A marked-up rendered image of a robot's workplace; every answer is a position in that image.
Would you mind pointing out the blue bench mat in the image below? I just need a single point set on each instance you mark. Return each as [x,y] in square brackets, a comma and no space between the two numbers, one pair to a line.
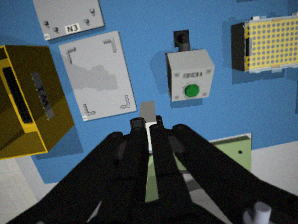
[264,104]

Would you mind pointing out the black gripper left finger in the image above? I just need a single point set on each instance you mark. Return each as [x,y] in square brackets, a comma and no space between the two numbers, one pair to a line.
[74,199]

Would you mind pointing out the yellow bin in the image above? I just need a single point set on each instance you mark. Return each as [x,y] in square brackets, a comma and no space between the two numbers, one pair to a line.
[38,81]

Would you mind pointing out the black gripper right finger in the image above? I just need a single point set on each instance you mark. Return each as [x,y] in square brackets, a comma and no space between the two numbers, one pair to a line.
[241,196]

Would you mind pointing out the black assay plate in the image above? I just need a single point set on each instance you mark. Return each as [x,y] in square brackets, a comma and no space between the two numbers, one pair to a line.
[17,96]

